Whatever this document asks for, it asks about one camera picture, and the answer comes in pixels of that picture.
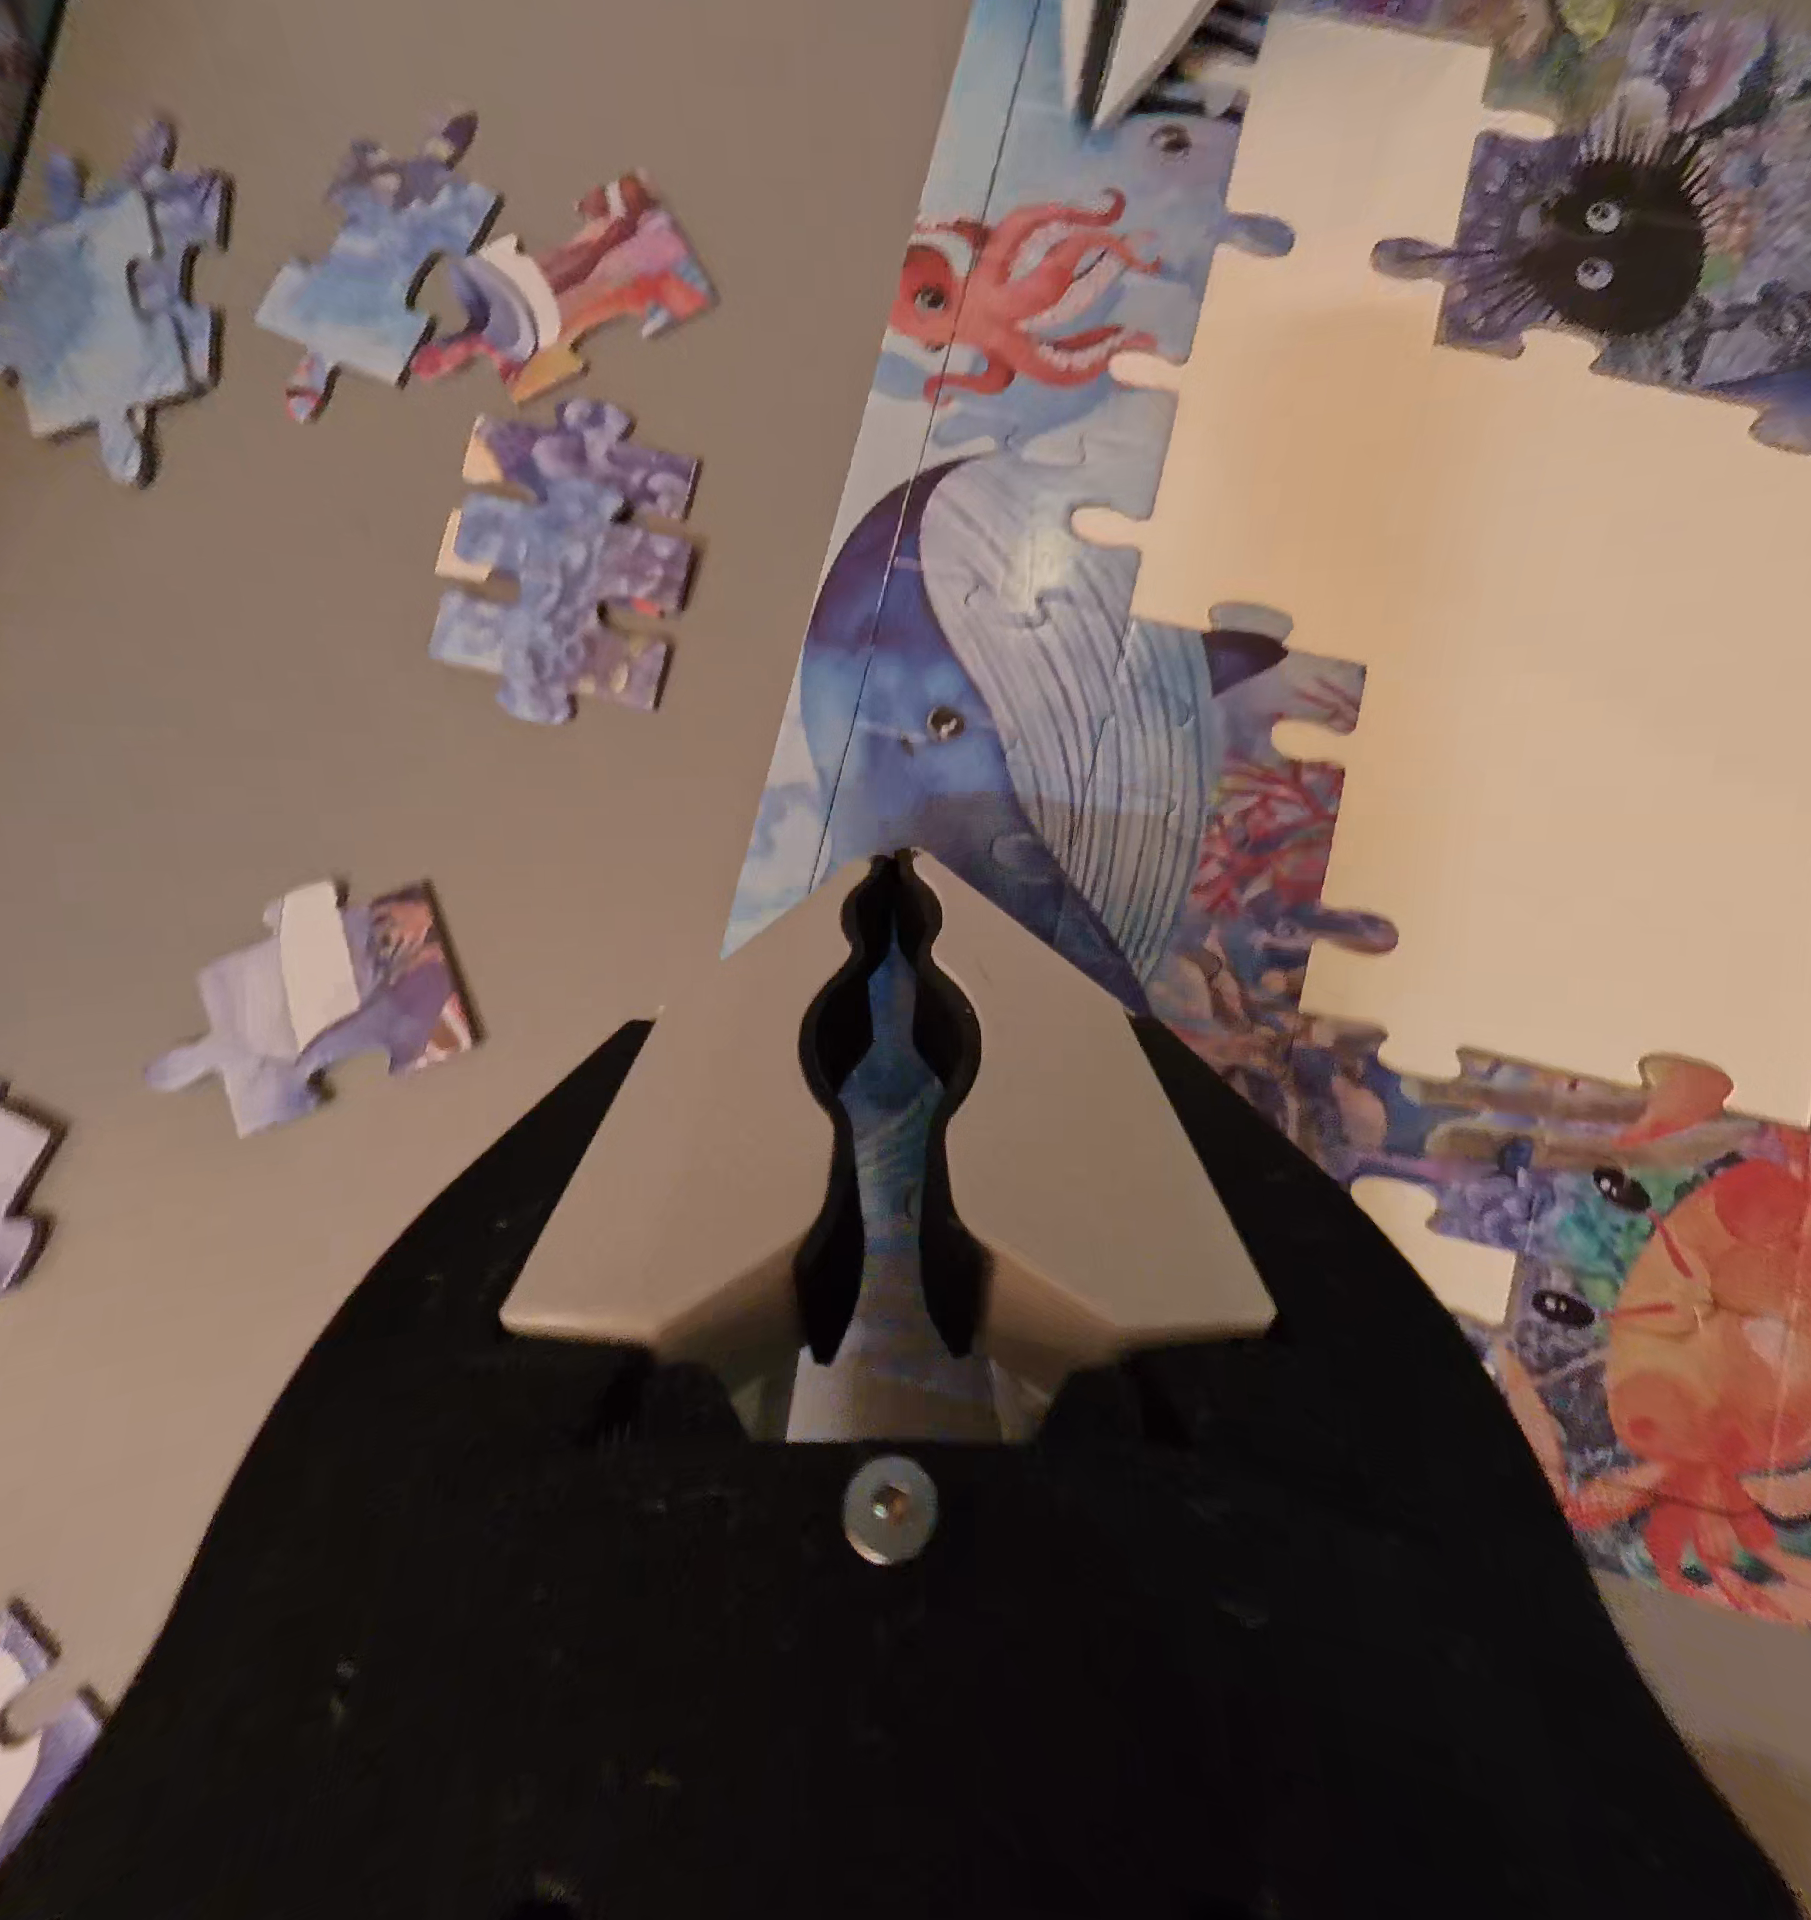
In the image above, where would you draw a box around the ocean jigsaw puzzle board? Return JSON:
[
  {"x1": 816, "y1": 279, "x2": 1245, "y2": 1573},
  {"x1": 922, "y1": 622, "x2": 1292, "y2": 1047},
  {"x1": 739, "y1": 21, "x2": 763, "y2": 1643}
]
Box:
[{"x1": 717, "y1": 0, "x2": 1811, "y2": 1630}]

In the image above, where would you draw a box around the striped fish puzzle piece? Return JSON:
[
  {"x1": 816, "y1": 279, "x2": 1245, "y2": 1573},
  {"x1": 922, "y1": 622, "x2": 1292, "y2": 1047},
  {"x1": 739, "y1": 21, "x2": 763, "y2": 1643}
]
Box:
[{"x1": 1130, "y1": 0, "x2": 1271, "y2": 121}]

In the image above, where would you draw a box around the pile of loose puzzle pieces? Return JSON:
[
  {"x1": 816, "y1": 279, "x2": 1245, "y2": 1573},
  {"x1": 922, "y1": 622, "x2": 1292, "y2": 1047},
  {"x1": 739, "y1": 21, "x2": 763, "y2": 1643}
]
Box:
[{"x1": 0, "y1": 112, "x2": 719, "y2": 728}]

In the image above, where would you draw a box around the purple fan coral puzzle piece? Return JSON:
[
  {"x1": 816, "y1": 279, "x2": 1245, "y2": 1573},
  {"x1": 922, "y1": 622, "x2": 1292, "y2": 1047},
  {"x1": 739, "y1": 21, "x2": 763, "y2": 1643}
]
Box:
[{"x1": 0, "y1": 1602, "x2": 104, "y2": 1876}]

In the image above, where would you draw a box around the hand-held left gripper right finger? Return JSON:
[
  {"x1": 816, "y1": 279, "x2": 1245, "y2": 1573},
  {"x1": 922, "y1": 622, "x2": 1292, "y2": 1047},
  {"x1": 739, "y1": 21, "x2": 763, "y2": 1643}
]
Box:
[{"x1": 902, "y1": 852, "x2": 1279, "y2": 1365}]

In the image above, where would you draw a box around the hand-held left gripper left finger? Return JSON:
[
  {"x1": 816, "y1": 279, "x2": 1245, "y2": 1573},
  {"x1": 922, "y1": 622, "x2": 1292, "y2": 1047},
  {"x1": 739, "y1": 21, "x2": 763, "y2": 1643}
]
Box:
[{"x1": 501, "y1": 852, "x2": 903, "y2": 1367}]

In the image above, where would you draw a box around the white patch blue puzzle piece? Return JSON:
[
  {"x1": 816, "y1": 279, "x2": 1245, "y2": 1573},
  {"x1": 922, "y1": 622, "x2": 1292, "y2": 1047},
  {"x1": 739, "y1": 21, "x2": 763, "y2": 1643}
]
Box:
[{"x1": 143, "y1": 881, "x2": 482, "y2": 1136}]

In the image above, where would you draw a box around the pink orange clownfish puzzle piece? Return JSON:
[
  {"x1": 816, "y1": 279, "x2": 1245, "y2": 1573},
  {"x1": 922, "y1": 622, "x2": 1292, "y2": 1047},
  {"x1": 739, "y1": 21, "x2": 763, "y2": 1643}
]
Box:
[{"x1": 410, "y1": 171, "x2": 719, "y2": 407}]

